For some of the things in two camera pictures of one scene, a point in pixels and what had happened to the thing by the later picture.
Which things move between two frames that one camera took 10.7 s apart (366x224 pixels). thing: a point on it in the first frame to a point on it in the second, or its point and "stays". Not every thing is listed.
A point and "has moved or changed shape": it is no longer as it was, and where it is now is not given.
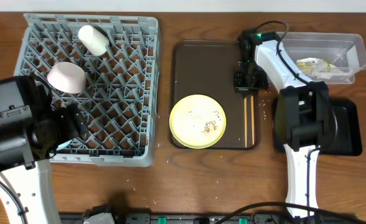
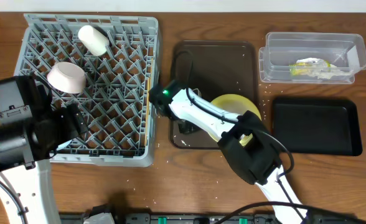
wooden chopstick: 252,114 to 151,72
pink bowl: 67,77 stays
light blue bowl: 63,145 stays
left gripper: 78,121 stays
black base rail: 218,218 stays
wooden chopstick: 245,120 has moved or changed shape
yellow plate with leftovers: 197,121 has moved or changed shape
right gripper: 249,88 to 186,127
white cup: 95,38 stays
